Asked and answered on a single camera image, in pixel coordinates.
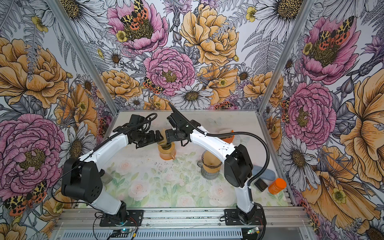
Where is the green circuit board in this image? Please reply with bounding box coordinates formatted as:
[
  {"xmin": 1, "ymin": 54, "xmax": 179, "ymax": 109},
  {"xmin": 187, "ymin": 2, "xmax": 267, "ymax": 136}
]
[{"xmin": 247, "ymin": 227, "xmax": 260, "ymax": 235}]

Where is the orange lid bottle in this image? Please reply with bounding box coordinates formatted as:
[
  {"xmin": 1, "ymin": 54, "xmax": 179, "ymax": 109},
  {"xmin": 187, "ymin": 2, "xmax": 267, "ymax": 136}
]
[{"xmin": 268, "ymin": 178, "xmax": 287, "ymax": 195}]

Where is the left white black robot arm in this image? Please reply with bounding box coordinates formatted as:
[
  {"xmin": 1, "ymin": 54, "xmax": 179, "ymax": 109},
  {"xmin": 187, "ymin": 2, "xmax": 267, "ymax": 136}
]
[{"xmin": 61, "ymin": 113, "xmax": 164, "ymax": 226}]

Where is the wooden ring holder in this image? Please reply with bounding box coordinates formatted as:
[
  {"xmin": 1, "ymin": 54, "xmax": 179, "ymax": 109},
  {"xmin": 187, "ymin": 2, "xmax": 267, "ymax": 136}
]
[
  {"xmin": 203, "ymin": 165, "xmax": 221, "ymax": 174},
  {"xmin": 158, "ymin": 143, "xmax": 175, "ymax": 154}
]

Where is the small black box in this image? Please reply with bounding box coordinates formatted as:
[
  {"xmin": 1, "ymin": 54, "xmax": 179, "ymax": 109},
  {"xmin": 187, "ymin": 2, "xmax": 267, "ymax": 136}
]
[{"xmin": 254, "ymin": 179, "xmax": 268, "ymax": 192}]

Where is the aluminium rail frame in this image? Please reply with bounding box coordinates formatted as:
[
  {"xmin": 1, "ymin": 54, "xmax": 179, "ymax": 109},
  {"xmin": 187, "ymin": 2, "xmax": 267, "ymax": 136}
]
[{"xmin": 51, "ymin": 207, "xmax": 316, "ymax": 240}]

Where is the clear grey glass carafe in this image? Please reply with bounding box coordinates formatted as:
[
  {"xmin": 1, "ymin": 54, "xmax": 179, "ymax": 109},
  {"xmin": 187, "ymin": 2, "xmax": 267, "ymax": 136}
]
[{"xmin": 197, "ymin": 161, "xmax": 220, "ymax": 180}]

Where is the black corrugated cable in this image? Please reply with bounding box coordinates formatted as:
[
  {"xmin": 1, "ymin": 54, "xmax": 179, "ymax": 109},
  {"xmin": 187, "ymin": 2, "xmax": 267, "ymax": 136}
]
[
  {"xmin": 50, "ymin": 112, "xmax": 159, "ymax": 205},
  {"xmin": 167, "ymin": 101, "xmax": 271, "ymax": 240}
]

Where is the orange glass carafe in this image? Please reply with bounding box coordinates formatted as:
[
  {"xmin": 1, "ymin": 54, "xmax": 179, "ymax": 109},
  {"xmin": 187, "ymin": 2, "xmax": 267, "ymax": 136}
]
[{"xmin": 159, "ymin": 150, "xmax": 176, "ymax": 161}]

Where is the green glass dripper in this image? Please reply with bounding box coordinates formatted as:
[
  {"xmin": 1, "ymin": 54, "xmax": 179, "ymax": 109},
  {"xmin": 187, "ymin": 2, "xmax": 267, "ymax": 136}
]
[{"xmin": 158, "ymin": 139, "xmax": 175, "ymax": 150}]

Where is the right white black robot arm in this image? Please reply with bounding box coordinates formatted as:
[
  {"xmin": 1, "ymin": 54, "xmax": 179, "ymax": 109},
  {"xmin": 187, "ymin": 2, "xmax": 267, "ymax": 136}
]
[{"xmin": 166, "ymin": 109, "xmax": 257, "ymax": 225}]

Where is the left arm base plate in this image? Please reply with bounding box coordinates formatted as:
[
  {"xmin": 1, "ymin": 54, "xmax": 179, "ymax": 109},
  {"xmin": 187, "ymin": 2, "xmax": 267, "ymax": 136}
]
[{"xmin": 99, "ymin": 210, "xmax": 144, "ymax": 227}]

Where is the clear grey glass dripper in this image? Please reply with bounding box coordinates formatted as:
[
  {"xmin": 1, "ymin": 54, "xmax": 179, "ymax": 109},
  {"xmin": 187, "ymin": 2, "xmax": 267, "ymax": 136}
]
[{"xmin": 202, "ymin": 151, "xmax": 223, "ymax": 173}]

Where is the orange coffee filter pack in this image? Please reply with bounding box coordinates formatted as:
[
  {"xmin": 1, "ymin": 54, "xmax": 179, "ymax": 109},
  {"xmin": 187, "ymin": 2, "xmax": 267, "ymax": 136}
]
[{"xmin": 219, "ymin": 129, "xmax": 235, "ymax": 143}]

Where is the wooden ring holder front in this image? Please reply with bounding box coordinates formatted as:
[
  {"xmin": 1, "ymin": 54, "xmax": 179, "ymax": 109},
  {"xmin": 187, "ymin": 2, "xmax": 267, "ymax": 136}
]
[{"xmin": 203, "ymin": 165, "xmax": 221, "ymax": 174}]

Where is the blue grey oval sponge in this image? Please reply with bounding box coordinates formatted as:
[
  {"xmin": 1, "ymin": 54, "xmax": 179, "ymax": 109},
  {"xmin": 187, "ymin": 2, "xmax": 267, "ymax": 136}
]
[{"xmin": 252, "ymin": 165, "xmax": 276, "ymax": 181}]

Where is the right black corrugated cable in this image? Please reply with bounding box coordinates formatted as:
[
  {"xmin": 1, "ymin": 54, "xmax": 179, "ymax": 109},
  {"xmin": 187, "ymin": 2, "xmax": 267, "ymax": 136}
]
[{"xmin": 167, "ymin": 101, "xmax": 271, "ymax": 240}]

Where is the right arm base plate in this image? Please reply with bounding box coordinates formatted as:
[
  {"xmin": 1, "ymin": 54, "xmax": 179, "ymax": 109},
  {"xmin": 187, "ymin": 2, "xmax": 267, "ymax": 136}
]
[{"xmin": 224, "ymin": 208, "xmax": 267, "ymax": 226}]

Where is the left black corrugated cable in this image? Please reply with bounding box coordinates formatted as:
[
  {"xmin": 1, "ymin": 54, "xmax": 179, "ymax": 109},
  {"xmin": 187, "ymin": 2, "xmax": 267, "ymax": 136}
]
[{"xmin": 50, "ymin": 112, "xmax": 159, "ymax": 205}]

